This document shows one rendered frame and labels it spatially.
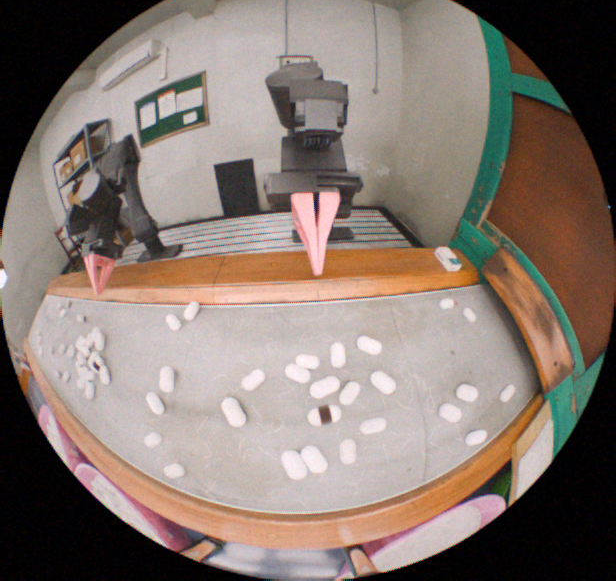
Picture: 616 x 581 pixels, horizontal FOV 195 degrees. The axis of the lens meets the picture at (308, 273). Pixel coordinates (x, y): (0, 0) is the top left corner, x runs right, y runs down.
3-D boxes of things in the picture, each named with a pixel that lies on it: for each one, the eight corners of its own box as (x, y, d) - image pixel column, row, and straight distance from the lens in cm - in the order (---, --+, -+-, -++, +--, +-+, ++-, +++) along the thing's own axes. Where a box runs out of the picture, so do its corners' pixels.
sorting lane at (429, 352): (48, 297, 141) (46, 294, 141) (475, 290, 54) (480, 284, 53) (30, 341, 141) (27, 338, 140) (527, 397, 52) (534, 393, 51)
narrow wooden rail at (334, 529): (37, 349, 142) (25, 336, 140) (507, 407, 55) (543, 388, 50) (35, 357, 142) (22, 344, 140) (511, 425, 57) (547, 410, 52)
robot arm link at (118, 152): (118, 169, 49) (133, 128, 77) (87, 189, 52) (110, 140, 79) (137, 208, 55) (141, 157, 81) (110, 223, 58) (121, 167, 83)
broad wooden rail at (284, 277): (70, 298, 146) (53, 275, 142) (431, 291, 66) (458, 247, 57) (62, 314, 144) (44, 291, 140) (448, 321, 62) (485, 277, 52)
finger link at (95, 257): (90, 294, 42) (94, 243, 43) (78, 293, 49) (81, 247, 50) (115, 295, 46) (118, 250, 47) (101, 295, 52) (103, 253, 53)
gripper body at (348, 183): (366, 187, 19) (354, 136, 24) (261, 188, 18) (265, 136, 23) (349, 214, 24) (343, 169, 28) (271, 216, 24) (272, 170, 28)
